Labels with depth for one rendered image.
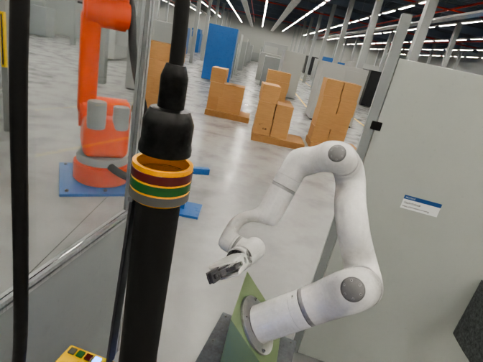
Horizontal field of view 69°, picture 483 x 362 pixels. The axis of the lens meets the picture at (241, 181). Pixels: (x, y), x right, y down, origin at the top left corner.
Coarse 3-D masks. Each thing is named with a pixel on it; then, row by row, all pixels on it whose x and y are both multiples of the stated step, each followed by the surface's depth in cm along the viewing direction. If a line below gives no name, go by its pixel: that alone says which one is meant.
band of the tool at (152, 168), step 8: (136, 160) 24; (144, 160) 27; (152, 160) 27; (160, 160) 27; (168, 160) 27; (184, 160) 27; (136, 168) 24; (144, 168) 23; (152, 168) 27; (160, 168) 28; (168, 168) 28; (176, 168) 28; (184, 168) 27; (192, 168) 25; (160, 176) 23; (168, 176) 23; (176, 176) 24; (184, 176) 24; (144, 184) 24; (160, 208) 25; (168, 208) 25
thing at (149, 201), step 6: (132, 192) 24; (132, 198) 25; (138, 198) 24; (144, 198) 24; (150, 198) 24; (156, 198) 24; (180, 198) 25; (186, 198) 25; (144, 204) 24; (150, 204) 24; (156, 204) 24; (162, 204) 24; (168, 204) 24; (174, 204) 25; (180, 204) 25
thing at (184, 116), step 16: (160, 80) 23; (176, 80) 22; (160, 96) 23; (176, 96) 23; (160, 112) 23; (176, 112) 23; (144, 128) 23; (160, 128) 23; (176, 128) 23; (192, 128) 24; (144, 144) 23; (160, 144) 23; (176, 144) 23; (176, 160) 24
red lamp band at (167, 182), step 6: (132, 168) 24; (132, 174) 24; (138, 174) 24; (144, 174) 23; (192, 174) 25; (144, 180) 24; (150, 180) 23; (156, 180) 23; (162, 180) 23; (168, 180) 24; (174, 180) 24; (180, 180) 24; (186, 180) 25; (162, 186) 24; (168, 186) 24; (174, 186) 24
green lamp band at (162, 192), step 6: (132, 180) 24; (132, 186) 24; (138, 186) 24; (144, 186) 24; (150, 186) 24; (186, 186) 25; (144, 192) 24; (150, 192) 24; (156, 192) 24; (162, 192) 24; (168, 192) 24; (174, 192) 24; (180, 192) 25; (186, 192) 25
